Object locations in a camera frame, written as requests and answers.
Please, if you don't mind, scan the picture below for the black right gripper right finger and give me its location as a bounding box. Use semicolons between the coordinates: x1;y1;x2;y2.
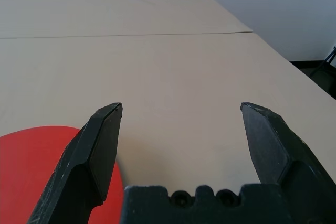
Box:
240;101;336;224

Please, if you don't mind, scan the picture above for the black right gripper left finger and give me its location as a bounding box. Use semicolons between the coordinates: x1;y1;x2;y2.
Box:
27;102;123;224

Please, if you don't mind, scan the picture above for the red ping-pong paddle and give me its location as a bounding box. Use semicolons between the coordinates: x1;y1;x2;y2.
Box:
0;126;124;224

